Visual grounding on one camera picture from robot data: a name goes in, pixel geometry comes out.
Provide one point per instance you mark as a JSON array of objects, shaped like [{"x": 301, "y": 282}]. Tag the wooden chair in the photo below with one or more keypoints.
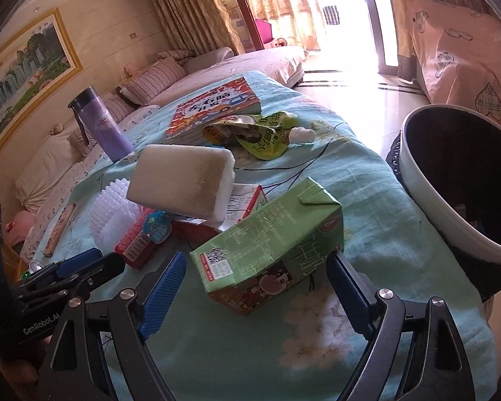
[{"x": 12, "y": 263}]

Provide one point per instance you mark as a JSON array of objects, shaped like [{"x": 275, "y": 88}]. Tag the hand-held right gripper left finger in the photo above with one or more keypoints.
[{"x": 163, "y": 296}]

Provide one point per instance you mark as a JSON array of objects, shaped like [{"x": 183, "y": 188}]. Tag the teal floral blanket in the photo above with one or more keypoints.
[{"x": 371, "y": 234}]

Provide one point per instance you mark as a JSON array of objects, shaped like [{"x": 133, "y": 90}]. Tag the white spiky plastic block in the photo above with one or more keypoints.
[{"x": 110, "y": 213}]

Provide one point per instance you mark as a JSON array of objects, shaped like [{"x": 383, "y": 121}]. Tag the flat striped pillow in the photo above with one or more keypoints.
[{"x": 175, "y": 54}]

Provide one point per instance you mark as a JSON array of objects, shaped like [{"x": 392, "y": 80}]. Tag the black bin bag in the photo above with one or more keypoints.
[{"x": 476, "y": 271}]

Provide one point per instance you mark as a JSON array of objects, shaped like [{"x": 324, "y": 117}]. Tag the wooden ruler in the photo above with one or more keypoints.
[{"x": 60, "y": 227}]

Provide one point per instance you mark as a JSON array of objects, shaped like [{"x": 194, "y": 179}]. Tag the framed landscape painting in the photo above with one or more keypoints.
[{"x": 21, "y": 75}]

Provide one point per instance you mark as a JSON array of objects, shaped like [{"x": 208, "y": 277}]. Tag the white foam sponge block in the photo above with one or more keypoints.
[{"x": 179, "y": 179}]

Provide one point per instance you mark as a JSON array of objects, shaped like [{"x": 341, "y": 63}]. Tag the red picture book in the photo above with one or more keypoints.
[{"x": 213, "y": 106}]

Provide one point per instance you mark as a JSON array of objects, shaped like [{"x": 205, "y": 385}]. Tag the pink plush toy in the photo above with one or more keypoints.
[{"x": 130, "y": 69}]

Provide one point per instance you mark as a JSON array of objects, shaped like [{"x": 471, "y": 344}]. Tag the red and white carton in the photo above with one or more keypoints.
[{"x": 246, "y": 204}]

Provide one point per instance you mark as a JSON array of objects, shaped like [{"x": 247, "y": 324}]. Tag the green pouch with white cap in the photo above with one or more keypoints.
[{"x": 271, "y": 140}]

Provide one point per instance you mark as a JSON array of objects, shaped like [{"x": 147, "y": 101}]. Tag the green drink can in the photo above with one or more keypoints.
[{"x": 35, "y": 266}]

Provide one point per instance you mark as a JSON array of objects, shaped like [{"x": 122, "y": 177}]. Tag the blue foil jelly cup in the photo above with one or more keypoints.
[{"x": 158, "y": 225}]

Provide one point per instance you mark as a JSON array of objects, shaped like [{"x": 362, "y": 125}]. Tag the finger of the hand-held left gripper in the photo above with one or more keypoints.
[
  {"x": 80, "y": 257},
  {"x": 104, "y": 265}
]

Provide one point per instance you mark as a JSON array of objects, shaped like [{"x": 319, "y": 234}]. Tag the large striped pillow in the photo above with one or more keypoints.
[{"x": 154, "y": 79}]

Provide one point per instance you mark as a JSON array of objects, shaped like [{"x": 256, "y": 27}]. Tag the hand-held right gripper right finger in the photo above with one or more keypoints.
[{"x": 350, "y": 288}]

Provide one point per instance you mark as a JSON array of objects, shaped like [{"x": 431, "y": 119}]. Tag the red snack box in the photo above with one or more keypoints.
[{"x": 135, "y": 248}]

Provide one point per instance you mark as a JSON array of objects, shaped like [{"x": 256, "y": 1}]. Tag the green milk carton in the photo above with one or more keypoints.
[{"x": 267, "y": 238}]

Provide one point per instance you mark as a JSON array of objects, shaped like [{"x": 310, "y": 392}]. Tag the purple thermos bottle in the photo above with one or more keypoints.
[{"x": 108, "y": 129}]

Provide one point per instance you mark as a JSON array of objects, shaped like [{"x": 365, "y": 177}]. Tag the sheer patterned curtain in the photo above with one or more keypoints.
[{"x": 292, "y": 0}]

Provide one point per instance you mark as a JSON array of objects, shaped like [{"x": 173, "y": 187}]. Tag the white round bin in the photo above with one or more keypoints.
[{"x": 426, "y": 192}]

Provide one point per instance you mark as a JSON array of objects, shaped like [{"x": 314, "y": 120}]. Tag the armchair under pink heart cloth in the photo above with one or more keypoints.
[{"x": 463, "y": 54}]

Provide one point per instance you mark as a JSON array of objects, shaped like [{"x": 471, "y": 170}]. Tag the white pillow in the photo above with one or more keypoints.
[{"x": 46, "y": 167}]

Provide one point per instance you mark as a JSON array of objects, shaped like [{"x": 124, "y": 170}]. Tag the small beige plush toy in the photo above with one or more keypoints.
[{"x": 57, "y": 129}]

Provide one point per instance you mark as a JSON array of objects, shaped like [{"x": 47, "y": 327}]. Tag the yellow snack wrapper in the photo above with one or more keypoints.
[{"x": 223, "y": 131}]

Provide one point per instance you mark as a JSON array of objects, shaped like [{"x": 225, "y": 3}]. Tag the pink bag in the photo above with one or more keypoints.
[{"x": 263, "y": 31}]

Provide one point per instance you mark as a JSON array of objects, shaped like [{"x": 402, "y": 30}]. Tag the beige sofa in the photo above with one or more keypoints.
[{"x": 234, "y": 64}]

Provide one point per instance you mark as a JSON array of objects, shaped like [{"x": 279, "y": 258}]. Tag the pink plush cushion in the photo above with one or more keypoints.
[{"x": 19, "y": 227}]

